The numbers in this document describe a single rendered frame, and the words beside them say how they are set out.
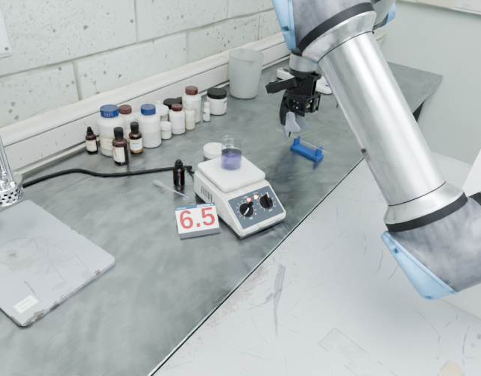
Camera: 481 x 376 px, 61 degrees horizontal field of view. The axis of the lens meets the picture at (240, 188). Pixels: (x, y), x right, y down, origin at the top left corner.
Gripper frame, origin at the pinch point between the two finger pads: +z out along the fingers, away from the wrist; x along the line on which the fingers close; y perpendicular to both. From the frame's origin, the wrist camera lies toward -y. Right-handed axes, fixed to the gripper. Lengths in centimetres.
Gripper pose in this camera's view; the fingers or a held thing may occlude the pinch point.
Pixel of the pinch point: (286, 132)
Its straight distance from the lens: 126.4
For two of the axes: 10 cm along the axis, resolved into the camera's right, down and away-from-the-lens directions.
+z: -0.6, 8.2, 5.7
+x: 6.8, -3.8, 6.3
